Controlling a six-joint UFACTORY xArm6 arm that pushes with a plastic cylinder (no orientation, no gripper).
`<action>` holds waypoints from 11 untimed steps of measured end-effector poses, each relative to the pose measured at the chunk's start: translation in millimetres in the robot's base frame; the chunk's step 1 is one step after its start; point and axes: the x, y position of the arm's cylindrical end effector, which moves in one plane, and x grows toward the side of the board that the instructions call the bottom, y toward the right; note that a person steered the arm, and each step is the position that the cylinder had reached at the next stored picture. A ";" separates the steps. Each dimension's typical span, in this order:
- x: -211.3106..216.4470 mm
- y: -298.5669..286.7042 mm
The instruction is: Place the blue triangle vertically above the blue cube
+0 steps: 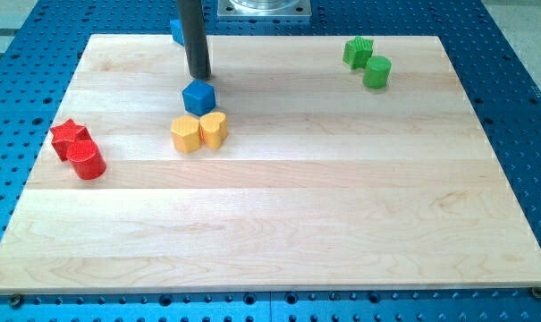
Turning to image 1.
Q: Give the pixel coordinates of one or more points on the blue cube block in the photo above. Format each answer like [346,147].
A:
[199,98]

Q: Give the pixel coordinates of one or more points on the blue triangle block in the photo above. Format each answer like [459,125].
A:
[176,31]

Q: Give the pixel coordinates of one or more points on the light wooden board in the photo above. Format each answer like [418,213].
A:
[321,184]

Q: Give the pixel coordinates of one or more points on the yellow heart block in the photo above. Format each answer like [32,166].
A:
[213,128]

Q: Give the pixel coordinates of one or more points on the yellow pentagon block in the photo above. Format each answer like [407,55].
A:
[185,133]

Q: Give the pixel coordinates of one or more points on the green cylinder block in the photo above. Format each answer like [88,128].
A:
[376,72]

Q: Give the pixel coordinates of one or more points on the green star block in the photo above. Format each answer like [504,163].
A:
[357,52]

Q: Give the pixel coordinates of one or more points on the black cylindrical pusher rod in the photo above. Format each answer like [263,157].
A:
[195,38]

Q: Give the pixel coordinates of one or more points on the red cylinder block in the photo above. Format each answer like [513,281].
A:
[86,159]

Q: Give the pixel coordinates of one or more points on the red star block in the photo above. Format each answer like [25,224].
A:
[65,134]

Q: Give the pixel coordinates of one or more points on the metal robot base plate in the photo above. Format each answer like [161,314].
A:
[241,9]

